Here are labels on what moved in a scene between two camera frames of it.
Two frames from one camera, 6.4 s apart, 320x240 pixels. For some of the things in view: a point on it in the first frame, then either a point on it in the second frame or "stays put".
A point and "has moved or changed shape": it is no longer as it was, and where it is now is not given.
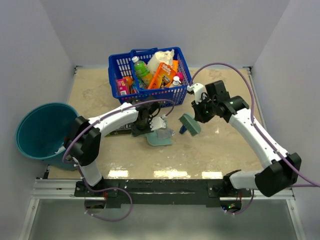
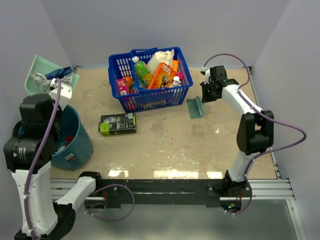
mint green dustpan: x=160 y=137 -> x=34 y=85
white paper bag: x=156 y=59 stays put
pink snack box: x=122 y=86 stays put
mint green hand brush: x=191 y=123 has moved or changed shape
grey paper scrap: x=164 y=134 -> x=45 y=82
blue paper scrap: x=182 y=129 -> x=59 y=73
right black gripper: x=199 y=116 -> x=206 y=98
